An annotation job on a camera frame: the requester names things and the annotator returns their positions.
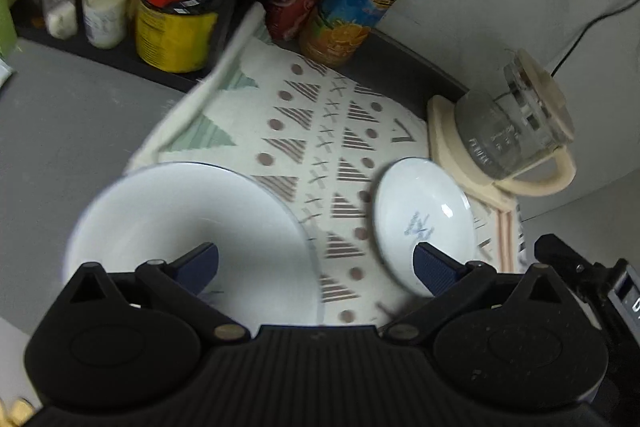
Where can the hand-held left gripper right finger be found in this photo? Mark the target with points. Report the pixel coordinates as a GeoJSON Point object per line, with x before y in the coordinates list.
{"type": "Point", "coordinates": [435, 274]}

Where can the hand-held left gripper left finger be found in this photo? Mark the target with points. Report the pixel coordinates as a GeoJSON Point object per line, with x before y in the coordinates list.
{"type": "Point", "coordinates": [197, 264]}

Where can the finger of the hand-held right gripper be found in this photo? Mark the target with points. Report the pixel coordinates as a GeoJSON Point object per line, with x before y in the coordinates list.
{"type": "Point", "coordinates": [565, 259]}

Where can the white plate with blue script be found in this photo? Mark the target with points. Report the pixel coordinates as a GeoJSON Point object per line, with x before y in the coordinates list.
{"type": "Point", "coordinates": [175, 217]}

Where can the small white plate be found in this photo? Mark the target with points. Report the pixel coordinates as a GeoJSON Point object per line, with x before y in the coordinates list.
{"type": "Point", "coordinates": [425, 207]}

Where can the patterned fringed place mat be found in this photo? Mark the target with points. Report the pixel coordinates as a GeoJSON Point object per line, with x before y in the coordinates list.
{"type": "Point", "coordinates": [320, 132]}

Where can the black metal shelf rack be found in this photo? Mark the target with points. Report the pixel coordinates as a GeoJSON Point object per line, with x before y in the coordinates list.
{"type": "Point", "coordinates": [100, 59]}

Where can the yellow object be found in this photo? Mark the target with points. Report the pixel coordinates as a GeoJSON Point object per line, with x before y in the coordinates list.
{"type": "Point", "coordinates": [17, 412]}

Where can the white jar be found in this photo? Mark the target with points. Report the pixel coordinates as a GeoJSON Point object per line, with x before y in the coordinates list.
{"type": "Point", "coordinates": [105, 14]}

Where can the red drink can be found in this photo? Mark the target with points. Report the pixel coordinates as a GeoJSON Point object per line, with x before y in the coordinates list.
{"type": "Point", "coordinates": [290, 9]}

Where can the green drink carton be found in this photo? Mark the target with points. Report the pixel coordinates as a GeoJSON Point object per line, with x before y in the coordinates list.
{"type": "Point", "coordinates": [5, 17]}

